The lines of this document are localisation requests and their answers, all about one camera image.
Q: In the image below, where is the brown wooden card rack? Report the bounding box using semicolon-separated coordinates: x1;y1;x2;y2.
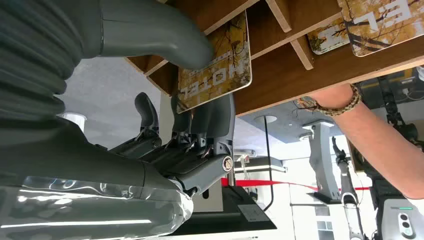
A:
125;0;424;117

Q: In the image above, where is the white cylinder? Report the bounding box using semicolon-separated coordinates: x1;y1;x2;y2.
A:
57;112;88;133

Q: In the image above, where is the ribbed grey right arm sleeve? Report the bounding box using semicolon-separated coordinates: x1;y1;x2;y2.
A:
0;0;102;122

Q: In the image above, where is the red barrier ribbon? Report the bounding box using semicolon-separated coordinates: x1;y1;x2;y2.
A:
220;178;371;192

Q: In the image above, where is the thin black pole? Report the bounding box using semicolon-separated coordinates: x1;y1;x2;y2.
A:
262;115;276;213

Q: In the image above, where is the grey upright stand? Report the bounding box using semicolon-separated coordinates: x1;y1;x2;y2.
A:
302;120;342;205

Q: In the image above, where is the white robot body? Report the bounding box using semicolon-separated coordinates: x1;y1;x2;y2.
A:
380;197;424;240

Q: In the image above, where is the braided beige bracelet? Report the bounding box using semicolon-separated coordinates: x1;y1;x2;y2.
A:
295;84;363;117

